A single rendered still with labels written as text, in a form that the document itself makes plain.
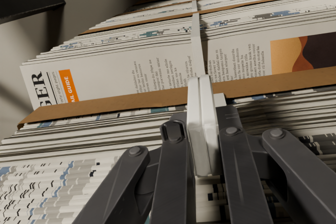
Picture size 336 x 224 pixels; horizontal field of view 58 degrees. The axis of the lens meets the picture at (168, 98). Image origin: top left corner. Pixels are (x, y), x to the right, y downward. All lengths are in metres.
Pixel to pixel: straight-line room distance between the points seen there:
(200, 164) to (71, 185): 0.09
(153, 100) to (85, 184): 0.11
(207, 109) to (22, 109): 1.31
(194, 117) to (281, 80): 0.15
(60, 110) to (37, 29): 0.98
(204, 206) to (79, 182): 0.08
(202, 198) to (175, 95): 0.14
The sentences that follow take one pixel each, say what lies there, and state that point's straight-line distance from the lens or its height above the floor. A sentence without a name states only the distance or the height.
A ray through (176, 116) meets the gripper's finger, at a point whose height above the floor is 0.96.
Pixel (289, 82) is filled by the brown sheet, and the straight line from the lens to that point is 0.28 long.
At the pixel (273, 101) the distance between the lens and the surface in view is 0.25.
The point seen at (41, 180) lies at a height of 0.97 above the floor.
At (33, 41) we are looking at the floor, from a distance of 1.30.
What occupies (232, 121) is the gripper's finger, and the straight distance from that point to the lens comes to 0.16.
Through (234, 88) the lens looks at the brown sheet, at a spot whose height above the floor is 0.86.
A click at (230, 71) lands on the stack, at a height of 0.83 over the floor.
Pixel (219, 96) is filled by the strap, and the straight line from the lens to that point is 0.26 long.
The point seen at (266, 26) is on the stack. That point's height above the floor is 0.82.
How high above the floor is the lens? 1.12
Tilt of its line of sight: 67 degrees down
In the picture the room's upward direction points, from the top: 169 degrees counter-clockwise
